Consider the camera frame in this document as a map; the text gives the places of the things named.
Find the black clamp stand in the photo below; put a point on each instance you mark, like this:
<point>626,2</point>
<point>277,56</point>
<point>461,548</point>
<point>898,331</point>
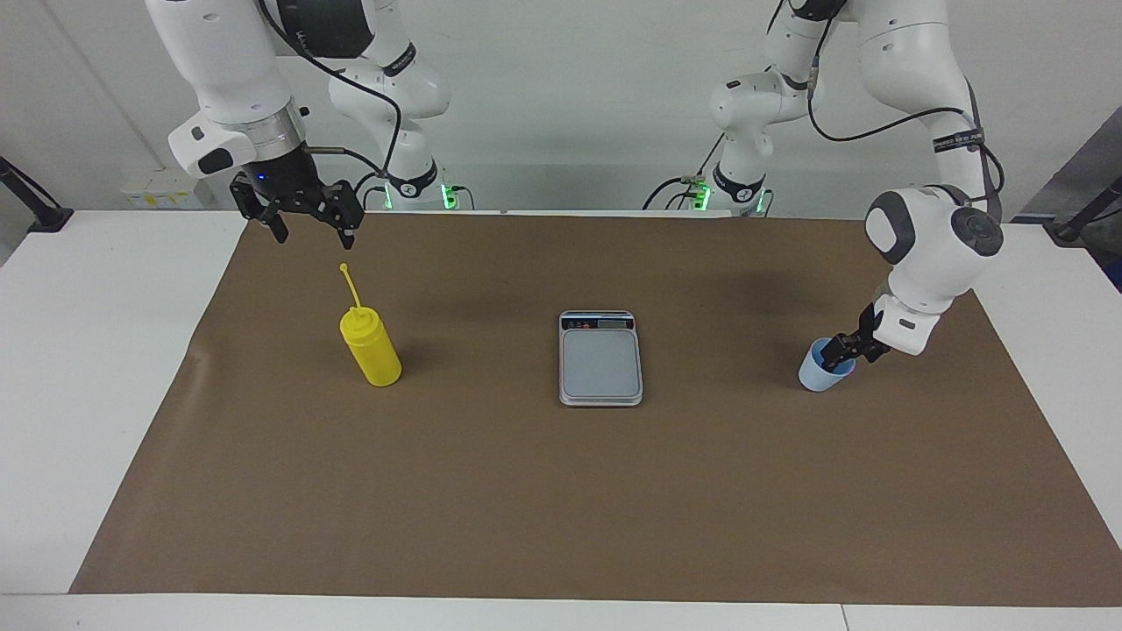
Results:
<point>1069,230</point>
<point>48,215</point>

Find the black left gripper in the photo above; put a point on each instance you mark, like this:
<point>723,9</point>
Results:
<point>869,337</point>

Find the brown paper mat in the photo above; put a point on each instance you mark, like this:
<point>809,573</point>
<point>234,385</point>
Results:
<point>526,491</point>

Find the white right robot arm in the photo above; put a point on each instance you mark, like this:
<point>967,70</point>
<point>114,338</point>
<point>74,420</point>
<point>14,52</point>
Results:
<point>228,61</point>

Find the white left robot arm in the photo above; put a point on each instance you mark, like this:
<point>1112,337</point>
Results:
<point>929,245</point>

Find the yellow squeeze bottle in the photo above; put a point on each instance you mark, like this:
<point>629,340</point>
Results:
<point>372,350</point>

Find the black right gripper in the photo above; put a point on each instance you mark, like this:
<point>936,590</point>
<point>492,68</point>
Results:
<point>285,175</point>

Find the light blue plastic cup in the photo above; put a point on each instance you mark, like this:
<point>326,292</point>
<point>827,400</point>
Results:
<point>820,381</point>

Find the white wall socket box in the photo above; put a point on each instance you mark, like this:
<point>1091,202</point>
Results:
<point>162,188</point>

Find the silver digital kitchen scale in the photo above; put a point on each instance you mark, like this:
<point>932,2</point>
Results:
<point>600,364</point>

